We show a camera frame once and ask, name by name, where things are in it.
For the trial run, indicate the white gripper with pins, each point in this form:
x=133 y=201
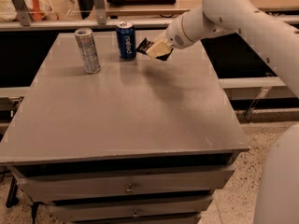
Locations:
x=175 y=37

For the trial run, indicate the black rxbar chocolate wrapper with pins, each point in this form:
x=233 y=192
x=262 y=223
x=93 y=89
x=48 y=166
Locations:
x=145 y=45

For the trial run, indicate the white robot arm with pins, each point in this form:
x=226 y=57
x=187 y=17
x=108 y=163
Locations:
x=277 y=44

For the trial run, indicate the blue pepsi can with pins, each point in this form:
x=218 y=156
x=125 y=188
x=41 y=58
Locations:
x=126 y=40

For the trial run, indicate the silver energy drink can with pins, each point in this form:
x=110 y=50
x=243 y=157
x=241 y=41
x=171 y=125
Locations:
x=87 y=48

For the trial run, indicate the white and orange bag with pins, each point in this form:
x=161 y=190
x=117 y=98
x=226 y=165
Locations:
x=38 y=9

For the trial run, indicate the grey metal railing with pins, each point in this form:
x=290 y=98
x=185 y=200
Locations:
x=65 y=13

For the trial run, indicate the grey top drawer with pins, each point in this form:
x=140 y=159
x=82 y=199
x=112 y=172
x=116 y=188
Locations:
x=54 y=188

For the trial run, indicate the grey drawer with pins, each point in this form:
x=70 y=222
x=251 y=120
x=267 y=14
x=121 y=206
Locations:
x=134 y=208
x=54 y=188
x=137 y=220

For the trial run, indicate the grey bottom drawer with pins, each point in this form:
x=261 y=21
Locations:
x=137 y=220

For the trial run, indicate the grey middle drawer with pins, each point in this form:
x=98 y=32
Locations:
x=134 y=208

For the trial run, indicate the black table leg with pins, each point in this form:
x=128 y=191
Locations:
x=12 y=194

